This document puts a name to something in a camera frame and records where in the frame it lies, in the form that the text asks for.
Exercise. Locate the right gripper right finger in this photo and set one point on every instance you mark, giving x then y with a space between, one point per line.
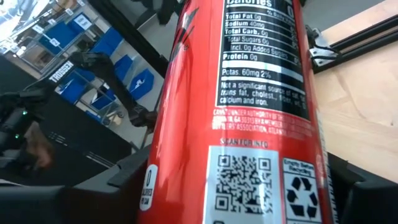
373 205

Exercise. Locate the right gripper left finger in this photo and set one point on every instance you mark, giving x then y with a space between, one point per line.
46 205

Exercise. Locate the red cola can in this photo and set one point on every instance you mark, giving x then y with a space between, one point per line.
192 109

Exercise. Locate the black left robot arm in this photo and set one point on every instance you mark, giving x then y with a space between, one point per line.
102 73

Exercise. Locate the black equipment case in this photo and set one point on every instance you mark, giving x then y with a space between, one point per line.
84 146

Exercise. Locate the blue storage bin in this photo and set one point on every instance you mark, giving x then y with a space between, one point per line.
141 84
122 67
60 34
73 88
102 100
107 42

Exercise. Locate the silver corner bracket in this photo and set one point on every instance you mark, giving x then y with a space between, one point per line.
320 54

